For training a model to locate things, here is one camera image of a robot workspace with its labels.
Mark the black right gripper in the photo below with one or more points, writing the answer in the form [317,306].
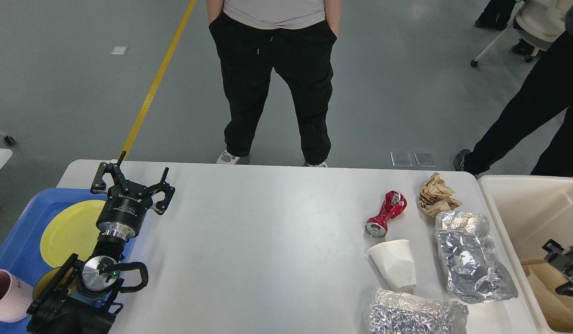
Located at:
[560,259]

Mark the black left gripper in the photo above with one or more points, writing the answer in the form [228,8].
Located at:
[124,211]

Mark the brown paper bag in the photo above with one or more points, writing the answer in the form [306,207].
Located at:
[543,279]

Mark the yellow plastic plate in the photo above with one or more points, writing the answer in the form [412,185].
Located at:
[73,230]

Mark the teal mug yellow inside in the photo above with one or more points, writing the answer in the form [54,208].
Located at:
[47,278]

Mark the pink ribbed mug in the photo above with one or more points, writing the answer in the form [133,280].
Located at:
[15,297]

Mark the foil sheet front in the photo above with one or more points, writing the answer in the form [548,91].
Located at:
[391,312]

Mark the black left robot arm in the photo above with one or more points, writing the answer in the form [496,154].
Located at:
[80,298]

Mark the beige plastic bin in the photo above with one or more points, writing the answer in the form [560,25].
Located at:
[528,211]

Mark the chair caster at left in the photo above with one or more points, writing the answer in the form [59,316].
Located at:
[8,140]

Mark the blue plastic tray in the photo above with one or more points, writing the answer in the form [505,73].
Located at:
[20,254]

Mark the crumpled brown paper ball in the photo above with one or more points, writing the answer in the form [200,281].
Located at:
[435,197]

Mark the white paper cup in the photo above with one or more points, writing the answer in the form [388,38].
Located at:
[395,262]

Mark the floor outlet cover right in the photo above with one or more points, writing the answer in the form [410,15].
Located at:
[425,159]

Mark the floor outlet cover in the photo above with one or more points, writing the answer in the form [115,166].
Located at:
[425,159]
[401,159]

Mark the crushed red soda can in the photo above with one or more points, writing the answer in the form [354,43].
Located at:
[393,206]

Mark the person in grey sneakers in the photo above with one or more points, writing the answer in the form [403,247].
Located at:
[547,91]

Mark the floor outlet cover left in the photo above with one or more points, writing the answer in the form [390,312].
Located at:
[401,159]

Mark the white office chair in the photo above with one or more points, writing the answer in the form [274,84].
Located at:
[541,22]

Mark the seated person in black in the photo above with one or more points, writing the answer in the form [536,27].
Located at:
[496,16]

